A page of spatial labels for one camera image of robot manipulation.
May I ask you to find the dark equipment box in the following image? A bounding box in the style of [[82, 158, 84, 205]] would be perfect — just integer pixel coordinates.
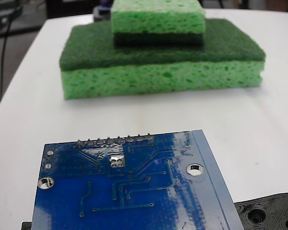
[[0, 0, 24, 39]]

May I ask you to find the blue circuit board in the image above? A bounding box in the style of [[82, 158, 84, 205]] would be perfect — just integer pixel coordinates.
[[32, 129, 242, 230]]

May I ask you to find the small green scouring sponge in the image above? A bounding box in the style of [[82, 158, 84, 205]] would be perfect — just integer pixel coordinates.
[[110, 0, 206, 48]]

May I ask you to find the black cable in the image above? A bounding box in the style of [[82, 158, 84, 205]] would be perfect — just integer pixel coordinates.
[[0, 9, 15, 101]]

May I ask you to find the large green scouring sponge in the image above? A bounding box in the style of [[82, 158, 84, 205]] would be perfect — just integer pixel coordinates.
[[59, 18, 266, 101]]

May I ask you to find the blue and white object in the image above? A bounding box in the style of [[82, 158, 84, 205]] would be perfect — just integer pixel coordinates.
[[93, 0, 112, 22]]

